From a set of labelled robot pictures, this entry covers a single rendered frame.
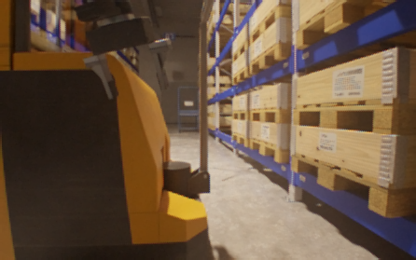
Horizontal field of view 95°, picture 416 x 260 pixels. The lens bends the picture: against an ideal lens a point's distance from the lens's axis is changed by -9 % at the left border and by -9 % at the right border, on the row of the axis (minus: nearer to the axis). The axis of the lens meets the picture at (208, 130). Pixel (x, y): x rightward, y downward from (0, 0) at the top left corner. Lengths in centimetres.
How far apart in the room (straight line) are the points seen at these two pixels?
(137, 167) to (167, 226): 22
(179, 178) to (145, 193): 34
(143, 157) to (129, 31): 38
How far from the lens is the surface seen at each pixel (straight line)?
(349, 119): 133
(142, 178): 70
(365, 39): 130
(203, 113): 104
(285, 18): 205
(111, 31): 49
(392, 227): 122
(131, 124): 68
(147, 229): 77
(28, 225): 90
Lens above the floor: 70
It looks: 4 degrees down
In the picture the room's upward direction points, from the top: straight up
